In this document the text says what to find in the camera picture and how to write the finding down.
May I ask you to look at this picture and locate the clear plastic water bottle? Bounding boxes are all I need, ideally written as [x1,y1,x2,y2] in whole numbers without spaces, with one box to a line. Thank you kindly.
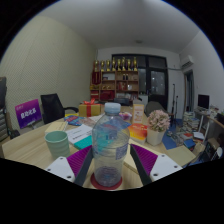
[91,102,131,188]

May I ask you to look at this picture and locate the orange book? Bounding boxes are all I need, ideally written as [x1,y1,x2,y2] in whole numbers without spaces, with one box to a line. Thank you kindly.
[128,122,149,141]

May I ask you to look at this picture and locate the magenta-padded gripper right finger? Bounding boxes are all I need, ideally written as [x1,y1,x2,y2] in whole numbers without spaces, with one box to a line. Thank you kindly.
[129,143,184,186]

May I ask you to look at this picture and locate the purple sign board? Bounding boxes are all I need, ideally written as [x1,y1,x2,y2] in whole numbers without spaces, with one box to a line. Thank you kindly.
[14,98,43,130]

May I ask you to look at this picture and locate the large beige book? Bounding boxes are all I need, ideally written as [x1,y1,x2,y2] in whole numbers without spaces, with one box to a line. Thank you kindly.
[123,138,162,174]

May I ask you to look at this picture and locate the pale green cup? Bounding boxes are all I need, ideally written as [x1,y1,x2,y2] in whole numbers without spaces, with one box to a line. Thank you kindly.
[44,130,71,161]

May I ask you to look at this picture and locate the flat round red coaster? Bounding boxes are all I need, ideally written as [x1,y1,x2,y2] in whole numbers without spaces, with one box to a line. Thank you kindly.
[89,173,123,191]

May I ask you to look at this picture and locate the blue printed book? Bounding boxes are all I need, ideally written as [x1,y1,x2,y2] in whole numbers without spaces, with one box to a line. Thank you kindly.
[64,114,83,127]

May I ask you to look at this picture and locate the black office chair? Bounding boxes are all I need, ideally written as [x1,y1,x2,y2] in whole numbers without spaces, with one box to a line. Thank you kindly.
[40,93,80,125]

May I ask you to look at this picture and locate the white printed booklet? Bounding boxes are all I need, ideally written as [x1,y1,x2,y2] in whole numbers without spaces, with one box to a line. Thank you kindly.
[65,123,94,145]

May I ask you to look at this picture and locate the wooden shelf unit with trophies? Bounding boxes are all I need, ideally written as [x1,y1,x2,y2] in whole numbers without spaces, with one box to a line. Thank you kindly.
[89,56,140,102]

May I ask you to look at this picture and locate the striped grey cushion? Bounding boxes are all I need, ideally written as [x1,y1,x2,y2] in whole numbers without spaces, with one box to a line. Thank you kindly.
[0,108,9,143]

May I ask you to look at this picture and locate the yellow gift box red ribbon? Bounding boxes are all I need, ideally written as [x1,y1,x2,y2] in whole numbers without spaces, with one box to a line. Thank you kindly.
[78,98,102,118]

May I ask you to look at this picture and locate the orange standing card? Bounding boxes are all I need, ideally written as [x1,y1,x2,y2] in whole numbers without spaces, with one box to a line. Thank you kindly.
[132,103,145,125]

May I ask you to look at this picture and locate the teal book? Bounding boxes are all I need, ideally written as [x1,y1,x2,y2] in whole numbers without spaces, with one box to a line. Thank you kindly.
[73,134,93,151]

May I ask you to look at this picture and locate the stack of books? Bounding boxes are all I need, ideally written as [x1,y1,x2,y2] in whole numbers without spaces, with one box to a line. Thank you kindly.
[182,110,200,134]

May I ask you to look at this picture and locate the dark brown case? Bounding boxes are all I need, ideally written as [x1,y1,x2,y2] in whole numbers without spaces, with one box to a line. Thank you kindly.
[0,76,8,109]

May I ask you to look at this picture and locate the grey chair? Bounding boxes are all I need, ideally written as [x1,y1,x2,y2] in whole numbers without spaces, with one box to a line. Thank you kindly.
[143,100,168,118]

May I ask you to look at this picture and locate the wooden side desk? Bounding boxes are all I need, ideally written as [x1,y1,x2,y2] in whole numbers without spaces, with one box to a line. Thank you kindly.
[194,106,224,158]

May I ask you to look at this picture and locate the pink box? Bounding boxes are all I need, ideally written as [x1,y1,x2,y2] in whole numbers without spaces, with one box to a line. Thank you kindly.
[119,111,133,123]

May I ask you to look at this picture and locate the white wall air conditioner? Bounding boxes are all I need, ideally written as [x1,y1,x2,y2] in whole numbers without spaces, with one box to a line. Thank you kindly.
[179,54,195,70]

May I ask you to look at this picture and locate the pink flowers in white pot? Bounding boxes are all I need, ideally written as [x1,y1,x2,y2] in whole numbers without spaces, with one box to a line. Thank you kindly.
[146,109,171,147]

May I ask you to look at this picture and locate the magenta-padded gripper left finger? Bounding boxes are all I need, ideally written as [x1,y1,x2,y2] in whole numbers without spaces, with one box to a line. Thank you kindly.
[44,144,95,187]

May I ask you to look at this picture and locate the black framed glass door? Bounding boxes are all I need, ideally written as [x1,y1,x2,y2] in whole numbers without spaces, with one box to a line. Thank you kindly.
[111,53,169,111]

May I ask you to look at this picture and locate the black computer monitor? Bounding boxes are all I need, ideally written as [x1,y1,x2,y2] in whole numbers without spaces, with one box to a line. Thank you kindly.
[197,93,211,110]

